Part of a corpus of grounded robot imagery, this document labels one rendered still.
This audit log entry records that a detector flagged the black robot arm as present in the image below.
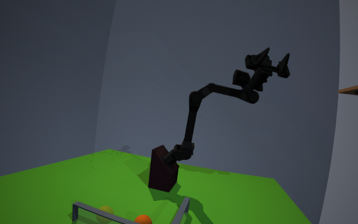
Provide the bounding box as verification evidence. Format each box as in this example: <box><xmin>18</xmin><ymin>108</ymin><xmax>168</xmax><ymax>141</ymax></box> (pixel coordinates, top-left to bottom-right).
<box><xmin>161</xmin><ymin>69</ymin><xmax>263</xmax><ymax>168</ymax></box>

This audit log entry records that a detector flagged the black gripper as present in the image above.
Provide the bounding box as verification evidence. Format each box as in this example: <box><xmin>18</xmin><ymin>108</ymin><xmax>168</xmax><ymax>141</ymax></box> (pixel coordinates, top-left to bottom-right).
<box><xmin>245</xmin><ymin>47</ymin><xmax>290</xmax><ymax>83</ymax></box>

